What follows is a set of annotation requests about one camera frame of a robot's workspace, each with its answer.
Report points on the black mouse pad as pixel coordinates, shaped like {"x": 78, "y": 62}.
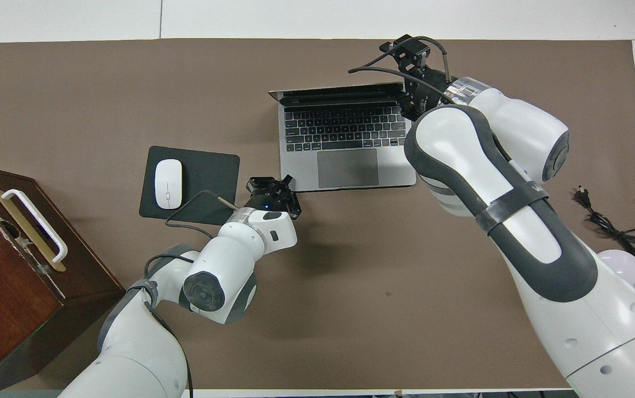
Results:
{"x": 209, "y": 171}

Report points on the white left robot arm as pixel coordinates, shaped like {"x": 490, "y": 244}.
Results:
{"x": 229, "y": 260}

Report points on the dark wooden box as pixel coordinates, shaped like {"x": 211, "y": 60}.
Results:
{"x": 2, "y": 293}

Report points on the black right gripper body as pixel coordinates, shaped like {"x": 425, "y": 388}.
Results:
{"x": 425, "y": 88}

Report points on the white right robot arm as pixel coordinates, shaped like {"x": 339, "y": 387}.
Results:
{"x": 461, "y": 155}

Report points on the grey apple laptop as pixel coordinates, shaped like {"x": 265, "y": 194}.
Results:
{"x": 348, "y": 168}

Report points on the white computer mouse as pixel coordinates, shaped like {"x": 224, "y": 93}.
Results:
{"x": 168, "y": 182}

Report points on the brown table mat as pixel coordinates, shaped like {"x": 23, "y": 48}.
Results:
{"x": 350, "y": 309}

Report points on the white desk lamp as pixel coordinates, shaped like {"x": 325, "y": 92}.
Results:
{"x": 624, "y": 262}

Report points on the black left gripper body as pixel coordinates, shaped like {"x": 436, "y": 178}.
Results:
{"x": 270, "y": 199}

